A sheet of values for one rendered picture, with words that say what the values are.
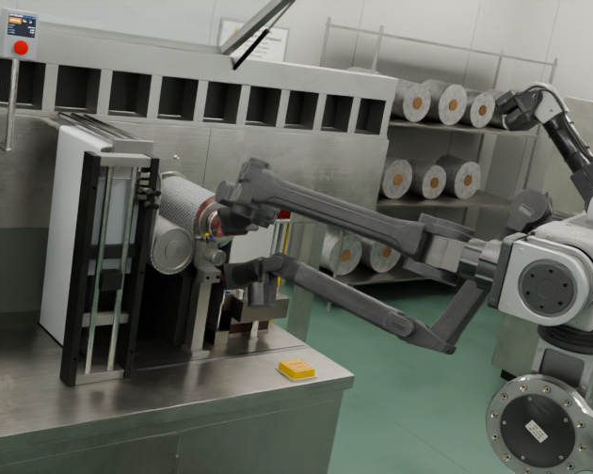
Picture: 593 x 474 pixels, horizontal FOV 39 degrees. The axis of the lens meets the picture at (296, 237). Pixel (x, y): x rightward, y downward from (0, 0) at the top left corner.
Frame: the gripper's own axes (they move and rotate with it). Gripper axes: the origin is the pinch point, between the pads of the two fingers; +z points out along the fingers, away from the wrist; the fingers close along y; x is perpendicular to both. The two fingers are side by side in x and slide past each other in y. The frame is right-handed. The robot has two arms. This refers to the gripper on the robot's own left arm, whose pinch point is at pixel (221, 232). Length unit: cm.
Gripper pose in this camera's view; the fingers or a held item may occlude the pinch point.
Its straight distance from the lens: 216.6
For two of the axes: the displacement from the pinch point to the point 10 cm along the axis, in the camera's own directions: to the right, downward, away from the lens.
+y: 7.9, -0.5, 6.1
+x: -2.8, -9.2, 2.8
